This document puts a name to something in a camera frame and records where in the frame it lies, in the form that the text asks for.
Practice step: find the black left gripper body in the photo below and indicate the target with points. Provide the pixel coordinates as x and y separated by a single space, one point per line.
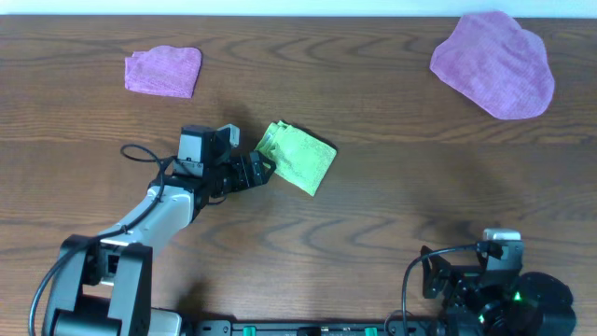
222 177

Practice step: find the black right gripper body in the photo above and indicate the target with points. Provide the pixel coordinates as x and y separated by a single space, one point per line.
478 300

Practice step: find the green microfiber cloth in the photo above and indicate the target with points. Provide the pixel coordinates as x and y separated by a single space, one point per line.
301 159

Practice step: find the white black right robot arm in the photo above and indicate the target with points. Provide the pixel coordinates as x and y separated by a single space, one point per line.
539 305

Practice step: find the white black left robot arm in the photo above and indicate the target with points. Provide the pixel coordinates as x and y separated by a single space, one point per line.
102 284

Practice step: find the small folded purple cloth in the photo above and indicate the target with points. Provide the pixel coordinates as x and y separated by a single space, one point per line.
163 71

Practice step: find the large purple cloth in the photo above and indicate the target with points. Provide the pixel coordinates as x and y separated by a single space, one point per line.
498 65

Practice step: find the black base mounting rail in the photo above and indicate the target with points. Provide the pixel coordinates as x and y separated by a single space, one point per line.
276 328

